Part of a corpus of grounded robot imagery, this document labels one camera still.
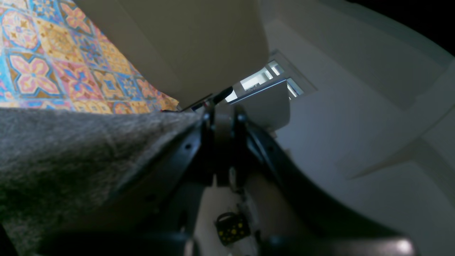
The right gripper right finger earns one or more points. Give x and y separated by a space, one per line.
294 216

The patterned tablecloth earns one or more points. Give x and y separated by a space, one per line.
54 57

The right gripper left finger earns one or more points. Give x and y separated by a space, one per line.
154 211

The grey t-shirt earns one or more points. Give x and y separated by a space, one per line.
57 165

